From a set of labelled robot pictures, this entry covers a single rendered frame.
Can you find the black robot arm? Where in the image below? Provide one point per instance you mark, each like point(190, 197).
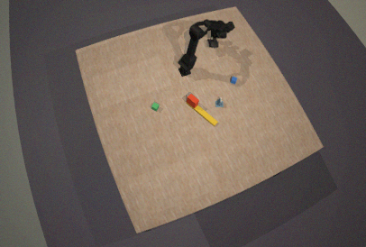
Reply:
point(188, 60)

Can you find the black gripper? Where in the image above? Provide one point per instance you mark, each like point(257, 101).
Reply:
point(213, 42)

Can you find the green block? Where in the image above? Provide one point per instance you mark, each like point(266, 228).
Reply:
point(155, 107)

